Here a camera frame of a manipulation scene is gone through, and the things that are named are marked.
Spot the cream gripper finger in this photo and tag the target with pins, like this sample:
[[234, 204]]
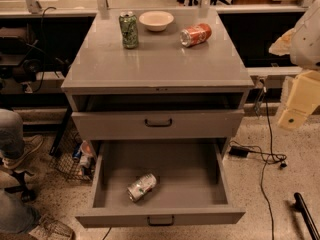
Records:
[[299, 99]]

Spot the silver green 7up can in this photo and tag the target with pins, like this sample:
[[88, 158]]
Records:
[[141, 187]]

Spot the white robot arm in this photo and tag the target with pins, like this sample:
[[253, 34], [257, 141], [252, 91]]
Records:
[[302, 42]]

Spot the grey drawer cabinet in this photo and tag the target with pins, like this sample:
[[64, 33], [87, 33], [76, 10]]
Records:
[[160, 74]]

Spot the orange soda can lying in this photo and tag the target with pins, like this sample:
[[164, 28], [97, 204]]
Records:
[[194, 35]]

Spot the closed upper drawer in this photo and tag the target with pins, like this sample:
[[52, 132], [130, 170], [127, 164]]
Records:
[[157, 124]]

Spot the open middle drawer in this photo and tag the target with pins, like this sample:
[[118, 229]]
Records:
[[191, 185]]

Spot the green soda can upright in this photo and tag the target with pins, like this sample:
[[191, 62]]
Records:
[[129, 30]]

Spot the black power adapter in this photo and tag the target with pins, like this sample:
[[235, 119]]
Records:
[[238, 151]]

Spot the black metal bar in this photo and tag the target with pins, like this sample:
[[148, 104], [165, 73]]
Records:
[[303, 209]]

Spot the white bowl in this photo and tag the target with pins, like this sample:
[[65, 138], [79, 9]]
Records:
[[156, 21]]

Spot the beige sneaker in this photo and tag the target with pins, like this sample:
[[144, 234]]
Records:
[[31, 145], [49, 228]]

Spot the person leg in jeans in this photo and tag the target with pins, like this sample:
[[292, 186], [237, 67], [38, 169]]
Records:
[[11, 134]]

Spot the black wire basket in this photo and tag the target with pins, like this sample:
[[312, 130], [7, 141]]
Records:
[[66, 161]]

